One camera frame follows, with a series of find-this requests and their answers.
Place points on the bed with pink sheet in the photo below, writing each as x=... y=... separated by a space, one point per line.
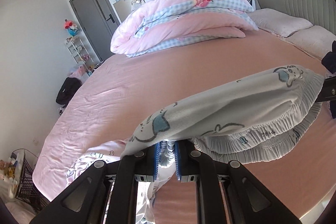
x=157 y=77

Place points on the red blue plush toy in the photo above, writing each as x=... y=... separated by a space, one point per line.
x=71 y=27

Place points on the pink checked quilt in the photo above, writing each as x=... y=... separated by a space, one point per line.
x=183 y=27

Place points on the grey cabinet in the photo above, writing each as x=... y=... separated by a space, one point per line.
x=123 y=8

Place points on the brown teddy bear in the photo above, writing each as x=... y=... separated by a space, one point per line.
x=5 y=165

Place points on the pink bag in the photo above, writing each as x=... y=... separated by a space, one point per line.
x=80 y=71

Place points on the white shelf rack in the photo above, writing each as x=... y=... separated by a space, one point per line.
x=77 y=49

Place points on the pink printed pajama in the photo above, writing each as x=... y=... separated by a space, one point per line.
x=105 y=151

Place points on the black bag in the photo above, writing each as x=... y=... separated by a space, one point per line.
x=67 y=90

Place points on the white hanging bag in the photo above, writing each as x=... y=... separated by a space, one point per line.
x=136 y=2

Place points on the grey door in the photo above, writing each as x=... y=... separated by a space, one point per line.
x=92 y=16

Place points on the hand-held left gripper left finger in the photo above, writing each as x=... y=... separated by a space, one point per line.
x=156 y=161

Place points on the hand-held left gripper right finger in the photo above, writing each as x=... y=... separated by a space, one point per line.
x=179 y=161

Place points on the white cartoon print shorts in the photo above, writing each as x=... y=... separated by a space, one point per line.
x=236 y=108

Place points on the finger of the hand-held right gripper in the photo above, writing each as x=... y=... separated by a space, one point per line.
x=328 y=91

